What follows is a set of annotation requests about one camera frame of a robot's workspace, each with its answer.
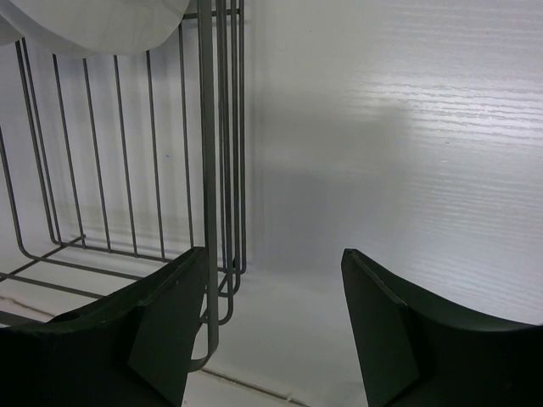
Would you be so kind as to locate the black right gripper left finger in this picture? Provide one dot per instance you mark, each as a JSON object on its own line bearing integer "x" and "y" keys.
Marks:
{"x": 130, "y": 348}

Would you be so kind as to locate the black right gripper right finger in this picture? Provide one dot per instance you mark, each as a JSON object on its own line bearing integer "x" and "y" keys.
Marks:
{"x": 416, "y": 348}

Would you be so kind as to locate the green rimmed white plate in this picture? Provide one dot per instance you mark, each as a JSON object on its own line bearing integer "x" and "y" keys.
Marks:
{"x": 82, "y": 28}

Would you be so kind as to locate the grey wire dish rack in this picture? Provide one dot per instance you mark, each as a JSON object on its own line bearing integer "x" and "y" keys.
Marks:
{"x": 112, "y": 166}

